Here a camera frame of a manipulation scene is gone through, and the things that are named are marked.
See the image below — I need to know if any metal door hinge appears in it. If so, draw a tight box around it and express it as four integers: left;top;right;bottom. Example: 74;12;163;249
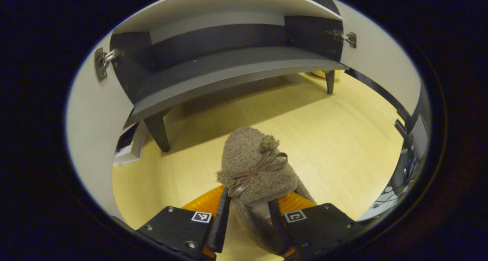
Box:
94;47;121;82
327;29;358;49

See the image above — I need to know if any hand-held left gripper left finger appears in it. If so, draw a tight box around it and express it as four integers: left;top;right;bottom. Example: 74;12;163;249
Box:
136;185;232;260

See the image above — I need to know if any brown fuzzy shoe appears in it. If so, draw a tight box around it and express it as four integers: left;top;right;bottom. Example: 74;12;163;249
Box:
217;127;317;256

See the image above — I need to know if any dark cabinet leg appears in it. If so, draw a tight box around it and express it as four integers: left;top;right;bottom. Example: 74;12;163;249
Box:
144;109;171;153
325;69;336;95

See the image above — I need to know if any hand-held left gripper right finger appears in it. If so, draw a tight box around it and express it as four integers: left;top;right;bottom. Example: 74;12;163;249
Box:
267;192;367;260

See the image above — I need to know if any white and grey shoe cabinet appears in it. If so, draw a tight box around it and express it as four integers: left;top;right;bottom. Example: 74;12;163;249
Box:
66;0;423;220

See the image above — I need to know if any white cabinet door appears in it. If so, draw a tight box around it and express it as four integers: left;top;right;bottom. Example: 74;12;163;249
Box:
331;0;423;118
66;31;135;220

